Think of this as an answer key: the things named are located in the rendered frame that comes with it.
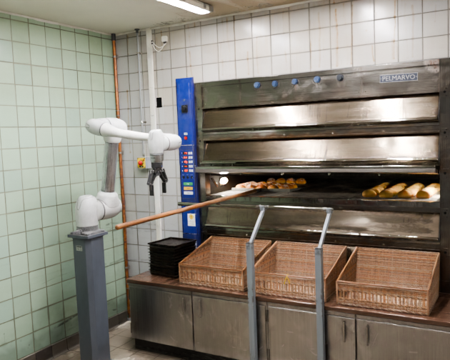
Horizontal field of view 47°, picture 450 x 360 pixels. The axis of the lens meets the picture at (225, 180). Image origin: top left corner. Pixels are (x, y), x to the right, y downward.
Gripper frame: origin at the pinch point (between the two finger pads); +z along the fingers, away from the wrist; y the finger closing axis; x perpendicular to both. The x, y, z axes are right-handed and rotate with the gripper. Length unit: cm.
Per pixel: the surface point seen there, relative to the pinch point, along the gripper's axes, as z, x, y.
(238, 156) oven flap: -17, 14, -86
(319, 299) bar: 65, 102, -25
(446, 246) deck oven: 39, 167, -86
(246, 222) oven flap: 34, 20, -85
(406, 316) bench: 69, 153, -30
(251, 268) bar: 52, 55, -26
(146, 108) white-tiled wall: -58, -77, -88
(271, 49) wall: -97, 43, -89
